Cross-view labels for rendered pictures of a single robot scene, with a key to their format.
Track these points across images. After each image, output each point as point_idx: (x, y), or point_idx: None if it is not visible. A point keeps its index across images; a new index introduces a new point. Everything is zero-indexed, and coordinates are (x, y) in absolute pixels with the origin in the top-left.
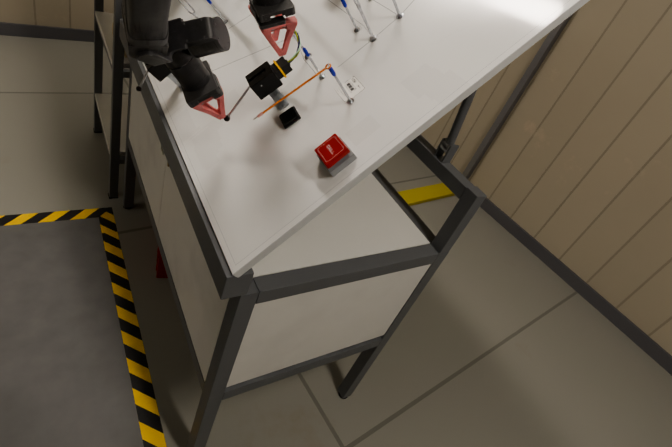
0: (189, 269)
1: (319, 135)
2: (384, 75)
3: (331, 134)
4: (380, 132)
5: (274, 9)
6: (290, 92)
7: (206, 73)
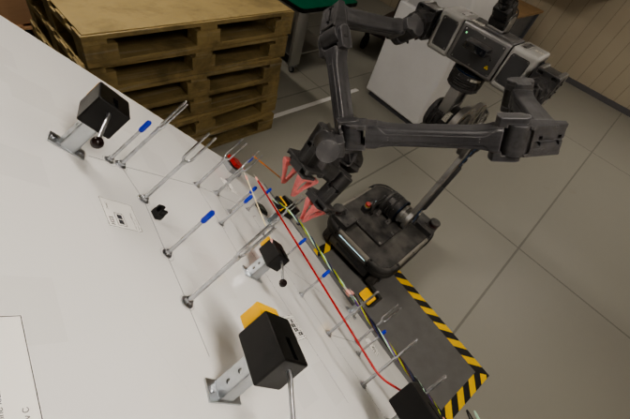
0: None
1: (241, 186)
2: (208, 170)
3: (234, 179)
4: (210, 155)
5: (299, 151)
6: (269, 168)
7: (319, 190)
